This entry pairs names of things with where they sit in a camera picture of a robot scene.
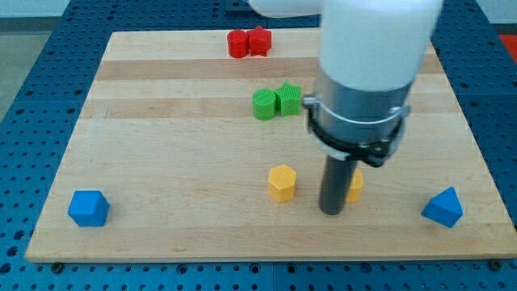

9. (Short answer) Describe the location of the red star block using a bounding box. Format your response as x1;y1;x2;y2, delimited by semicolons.
246;26;272;57

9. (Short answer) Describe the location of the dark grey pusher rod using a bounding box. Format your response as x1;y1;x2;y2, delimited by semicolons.
318;156;357;215

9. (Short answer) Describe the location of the green cylinder block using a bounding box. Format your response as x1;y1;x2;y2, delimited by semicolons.
252;89;276;120

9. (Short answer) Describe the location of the red cylinder block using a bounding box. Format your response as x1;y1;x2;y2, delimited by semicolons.
227;29;249;58

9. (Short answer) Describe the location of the blue cube block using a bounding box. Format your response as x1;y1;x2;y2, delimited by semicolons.
67;190;110;227

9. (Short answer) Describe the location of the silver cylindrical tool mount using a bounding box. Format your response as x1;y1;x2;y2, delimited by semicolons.
303;70;411;167

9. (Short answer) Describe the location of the green star block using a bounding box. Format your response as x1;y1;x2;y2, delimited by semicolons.
274;82;302;117

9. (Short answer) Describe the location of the blue triangle block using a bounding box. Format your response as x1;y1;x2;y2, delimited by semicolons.
421;187;464;228

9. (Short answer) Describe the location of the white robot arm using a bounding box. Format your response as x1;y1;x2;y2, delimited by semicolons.
248;0;443;215

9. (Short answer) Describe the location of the yellow heart block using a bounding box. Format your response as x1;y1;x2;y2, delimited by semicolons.
346;169;364;203

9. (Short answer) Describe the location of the yellow hexagon block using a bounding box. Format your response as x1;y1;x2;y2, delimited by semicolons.
267;165;297;202

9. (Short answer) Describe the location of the wooden board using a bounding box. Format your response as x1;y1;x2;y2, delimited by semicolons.
25;29;516;263

